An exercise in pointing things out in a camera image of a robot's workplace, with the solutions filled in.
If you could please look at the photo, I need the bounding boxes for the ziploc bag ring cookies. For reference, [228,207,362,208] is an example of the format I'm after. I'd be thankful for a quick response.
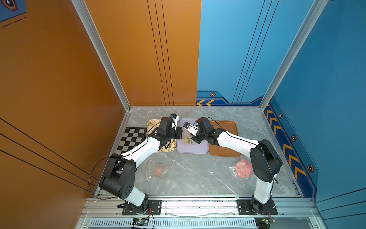
[145,159,172,182]

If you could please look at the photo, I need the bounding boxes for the ziploc bag mixed cookies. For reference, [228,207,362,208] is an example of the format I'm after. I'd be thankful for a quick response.
[182,128,197,146]

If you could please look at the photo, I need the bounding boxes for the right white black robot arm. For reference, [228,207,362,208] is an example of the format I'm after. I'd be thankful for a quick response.
[184,117,283,215]

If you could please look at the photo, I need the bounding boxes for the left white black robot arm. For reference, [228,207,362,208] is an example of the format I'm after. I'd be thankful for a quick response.
[99,114,183,214]

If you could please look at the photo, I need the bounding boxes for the ziploc bag pink cookies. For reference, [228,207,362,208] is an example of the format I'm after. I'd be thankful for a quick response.
[226,158,254,186]

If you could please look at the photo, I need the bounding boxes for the lavender plastic tray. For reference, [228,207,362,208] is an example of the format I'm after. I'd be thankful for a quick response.
[176,118,209,154]

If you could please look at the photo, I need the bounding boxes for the floral pattern tray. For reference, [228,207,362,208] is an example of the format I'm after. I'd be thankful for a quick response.
[147,119,176,153]

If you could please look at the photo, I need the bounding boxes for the brown plastic tray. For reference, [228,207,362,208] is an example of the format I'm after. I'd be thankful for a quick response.
[209,120,241,157]

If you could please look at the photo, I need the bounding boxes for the black white checkerboard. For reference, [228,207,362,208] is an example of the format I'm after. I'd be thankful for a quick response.
[115,127,147,155]

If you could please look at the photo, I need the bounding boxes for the left green circuit board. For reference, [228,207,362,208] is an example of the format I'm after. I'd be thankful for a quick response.
[132,218,149,228]

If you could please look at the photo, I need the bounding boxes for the green circuit board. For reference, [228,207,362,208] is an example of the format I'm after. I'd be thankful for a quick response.
[255,218,276,229]
[132,218,149,228]

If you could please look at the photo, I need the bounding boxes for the right green circuit board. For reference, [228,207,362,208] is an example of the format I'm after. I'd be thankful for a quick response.
[255,218,276,229]

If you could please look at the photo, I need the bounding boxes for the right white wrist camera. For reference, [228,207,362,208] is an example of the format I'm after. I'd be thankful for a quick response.
[183,122,199,136]

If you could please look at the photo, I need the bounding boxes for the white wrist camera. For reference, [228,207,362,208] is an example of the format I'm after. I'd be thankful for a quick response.
[170,113,179,129]
[183,122,199,136]

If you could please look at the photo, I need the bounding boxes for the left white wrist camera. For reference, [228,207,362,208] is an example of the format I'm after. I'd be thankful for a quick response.
[170,113,179,129]

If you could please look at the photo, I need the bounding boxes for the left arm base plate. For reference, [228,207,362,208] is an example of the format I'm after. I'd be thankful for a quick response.
[122,199,162,216]

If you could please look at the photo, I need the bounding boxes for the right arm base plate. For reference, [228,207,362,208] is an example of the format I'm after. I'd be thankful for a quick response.
[236,199,278,216]

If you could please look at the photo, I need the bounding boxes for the aluminium front rail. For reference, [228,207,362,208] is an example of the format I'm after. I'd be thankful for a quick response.
[80,197,320,219]

